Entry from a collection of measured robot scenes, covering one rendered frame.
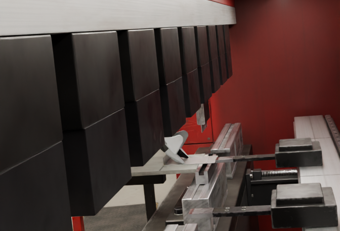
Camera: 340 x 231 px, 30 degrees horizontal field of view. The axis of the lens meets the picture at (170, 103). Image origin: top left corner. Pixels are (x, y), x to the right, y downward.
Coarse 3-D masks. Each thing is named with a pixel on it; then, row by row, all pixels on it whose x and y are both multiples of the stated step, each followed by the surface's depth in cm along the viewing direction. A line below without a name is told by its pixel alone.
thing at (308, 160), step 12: (276, 144) 162; (288, 144) 154; (300, 144) 153; (312, 144) 157; (240, 156) 161; (252, 156) 159; (264, 156) 158; (276, 156) 152; (288, 156) 152; (300, 156) 151; (312, 156) 150
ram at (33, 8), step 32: (0, 0) 41; (32, 0) 47; (64, 0) 54; (96, 0) 63; (128, 0) 76; (160, 0) 95; (192, 0) 129; (224, 0) 198; (0, 32) 41; (32, 32) 46; (64, 32) 53
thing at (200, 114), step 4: (204, 104) 157; (208, 104) 165; (200, 108) 155; (204, 108) 157; (208, 108) 164; (196, 112) 156; (200, 112) 156; (204, 112) 156; (208, 112) 164; (196, 116) 156; (200, 116) 156; (204, 116) 156; (208, 116) 163; (200, 120) 156; (204, 120) 156; (200, 124) 156; (204, 124) 161; (204, 128) 161
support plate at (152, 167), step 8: (152, 160) 169; (160, 160) 168; (136, 168) 161; (144, 168) 160; (152, 168) 159; (160, 168) 158; (168, 168) 157; (176, 168) 156; (184, 168) 155; (192, 168) 154
